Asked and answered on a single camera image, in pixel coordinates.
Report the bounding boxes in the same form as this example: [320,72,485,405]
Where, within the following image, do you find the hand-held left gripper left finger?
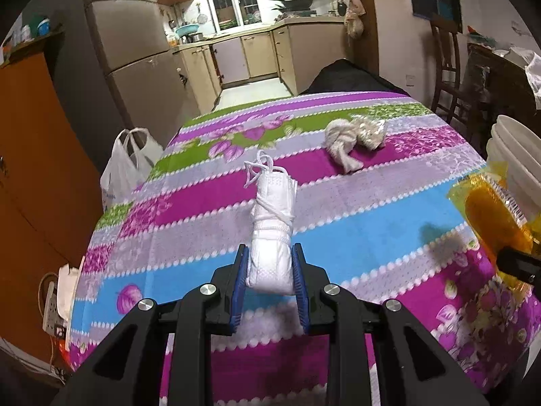
[48,243,250,406]

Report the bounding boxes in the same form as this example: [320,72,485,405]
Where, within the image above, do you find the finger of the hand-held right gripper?
[495,247,541,285]

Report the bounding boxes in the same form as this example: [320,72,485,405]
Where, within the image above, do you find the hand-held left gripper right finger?
[291,242,491,406]

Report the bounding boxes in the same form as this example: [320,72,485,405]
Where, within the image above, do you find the yellow snack packet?
[447,161,541,292]

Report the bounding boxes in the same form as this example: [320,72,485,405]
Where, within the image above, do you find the white face mask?
[244,150,298,296]

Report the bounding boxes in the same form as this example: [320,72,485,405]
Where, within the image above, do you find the stack of white bowls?
[486,114,541,221]

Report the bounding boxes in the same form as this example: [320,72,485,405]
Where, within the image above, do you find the striped floral tablecloth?
[68,91,541,406]

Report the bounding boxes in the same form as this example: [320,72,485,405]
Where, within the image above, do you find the knotted white cloth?
[325,119,364,174]

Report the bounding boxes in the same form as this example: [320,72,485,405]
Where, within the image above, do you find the white plastic bag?
[100,128,165,212]

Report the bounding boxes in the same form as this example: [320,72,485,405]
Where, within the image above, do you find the dark wooden side table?
[467,42,541,144]

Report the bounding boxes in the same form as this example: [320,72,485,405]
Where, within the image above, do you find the white power strip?
[42,281,58,335]

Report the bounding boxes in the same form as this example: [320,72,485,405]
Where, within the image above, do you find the clear plastic bag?
[507,46,541,110]

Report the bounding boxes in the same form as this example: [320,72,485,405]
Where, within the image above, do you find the dark wooden chair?
[429,15,475,125]

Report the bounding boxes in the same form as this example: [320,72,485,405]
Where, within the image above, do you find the black covered chair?
[298,59,410,97]

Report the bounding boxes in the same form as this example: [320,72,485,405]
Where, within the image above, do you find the orange wooden cabinet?
[0,48,106,362]

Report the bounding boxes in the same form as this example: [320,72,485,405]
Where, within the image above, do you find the beige kitchen cabinets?
[173,21,351,102]

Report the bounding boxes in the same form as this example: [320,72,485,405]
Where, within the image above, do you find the beige refrigerator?
[82,0,201,146]

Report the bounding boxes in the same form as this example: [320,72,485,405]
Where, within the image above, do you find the hanging bags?
[338,0,383,39]

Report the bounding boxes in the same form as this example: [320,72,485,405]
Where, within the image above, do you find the black wok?
[268,0,315,13]

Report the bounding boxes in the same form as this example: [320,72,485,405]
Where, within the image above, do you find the teal container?
[31,15,51,37]

